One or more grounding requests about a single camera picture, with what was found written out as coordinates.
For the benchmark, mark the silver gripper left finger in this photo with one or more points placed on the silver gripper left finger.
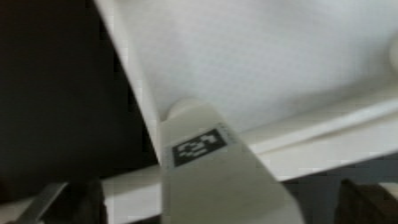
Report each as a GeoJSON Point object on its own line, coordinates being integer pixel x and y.
{"type": "Point", "coordinates": [67, 204]}

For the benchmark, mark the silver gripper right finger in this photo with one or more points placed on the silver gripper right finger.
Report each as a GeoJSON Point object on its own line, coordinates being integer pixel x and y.
{"type": "Point", "coordinates": [366, 203]}

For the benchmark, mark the white leg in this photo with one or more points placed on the white leg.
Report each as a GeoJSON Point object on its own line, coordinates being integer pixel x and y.
{"type": "Point", "coordinates": [218, 187]}

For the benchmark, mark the white desk top tray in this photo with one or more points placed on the white desk top tray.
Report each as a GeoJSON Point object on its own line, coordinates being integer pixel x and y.
{"type": "Point", "coordinates": [279, 59]}

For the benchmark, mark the white front obstacle bar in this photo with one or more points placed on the white front obstacle bar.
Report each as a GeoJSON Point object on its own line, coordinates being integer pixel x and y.
{"type": "Point", "coordinates": [350, 156]}

